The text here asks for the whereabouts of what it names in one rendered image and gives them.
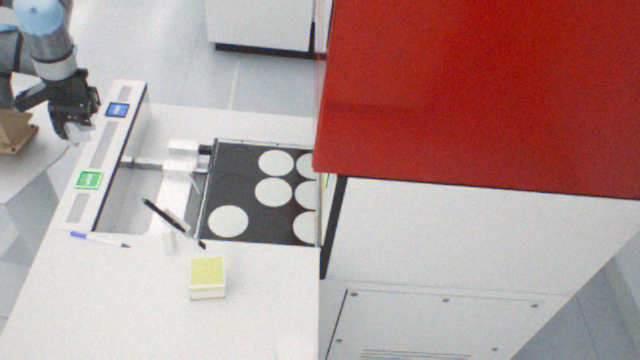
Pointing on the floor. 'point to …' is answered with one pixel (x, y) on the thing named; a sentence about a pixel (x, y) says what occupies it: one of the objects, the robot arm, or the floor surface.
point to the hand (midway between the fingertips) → (72, 141)
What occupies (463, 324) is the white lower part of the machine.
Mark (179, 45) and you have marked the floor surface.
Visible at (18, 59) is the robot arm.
